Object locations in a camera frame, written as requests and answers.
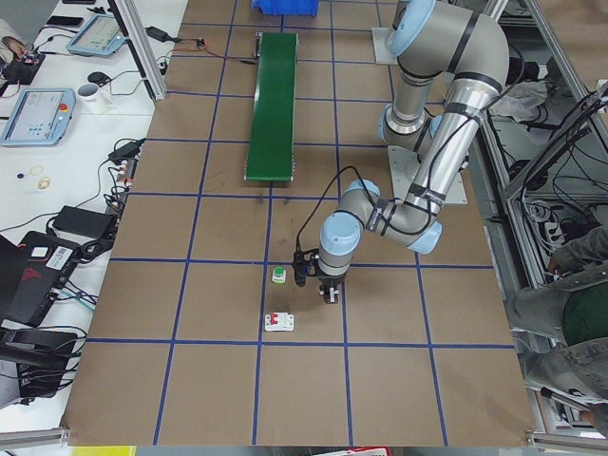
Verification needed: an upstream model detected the white mug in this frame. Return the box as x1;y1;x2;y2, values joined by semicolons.
77;83;114;114

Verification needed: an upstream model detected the black computer mouse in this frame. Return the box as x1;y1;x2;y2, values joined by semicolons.
87;71;112;87

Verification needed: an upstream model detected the black power adapter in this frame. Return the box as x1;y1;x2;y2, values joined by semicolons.
145;26;174;43

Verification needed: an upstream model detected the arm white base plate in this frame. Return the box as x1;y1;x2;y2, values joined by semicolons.
386;144;468;206
371;28;407;65

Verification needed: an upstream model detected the red black power cable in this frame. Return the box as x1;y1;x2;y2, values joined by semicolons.
173;39;259;66

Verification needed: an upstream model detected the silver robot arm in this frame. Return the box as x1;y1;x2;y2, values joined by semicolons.
292;1;509;303

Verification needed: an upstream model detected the black power brick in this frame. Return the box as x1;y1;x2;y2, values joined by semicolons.
52;206;117;238

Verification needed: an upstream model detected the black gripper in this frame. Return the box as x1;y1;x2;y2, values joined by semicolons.
292;248;351;304

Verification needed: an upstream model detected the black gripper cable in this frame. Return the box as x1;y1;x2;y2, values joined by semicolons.
294;164;376;255

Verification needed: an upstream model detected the blue teach pendant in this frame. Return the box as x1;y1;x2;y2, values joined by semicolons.
66;13;126;57
1;88;76;147

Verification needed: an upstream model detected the green conveyor belt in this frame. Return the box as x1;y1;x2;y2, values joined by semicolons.
245;32;298;182

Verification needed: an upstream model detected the blue teach pendant far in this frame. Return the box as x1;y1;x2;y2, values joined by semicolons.
66;13;126;57

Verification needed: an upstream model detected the black smartphone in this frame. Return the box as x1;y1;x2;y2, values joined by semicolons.
46;15;84;28

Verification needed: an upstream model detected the blue plastic bin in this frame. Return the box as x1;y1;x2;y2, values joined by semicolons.
251;0;319;16

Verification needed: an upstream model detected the person in green vest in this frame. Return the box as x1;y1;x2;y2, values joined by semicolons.
503;225;608;428

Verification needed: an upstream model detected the aluminium frame post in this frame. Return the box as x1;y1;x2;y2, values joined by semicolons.
108;0;167;103

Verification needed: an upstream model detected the blue teach pendant near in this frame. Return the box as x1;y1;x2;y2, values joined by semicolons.
1;88;76;147

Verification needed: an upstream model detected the green push button switch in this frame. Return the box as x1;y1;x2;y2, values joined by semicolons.
272;266;287;284

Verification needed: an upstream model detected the black laptop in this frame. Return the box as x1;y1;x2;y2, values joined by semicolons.
1;231;80;327

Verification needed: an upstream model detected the white circuit breaker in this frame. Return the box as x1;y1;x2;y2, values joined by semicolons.
264;313;295;333

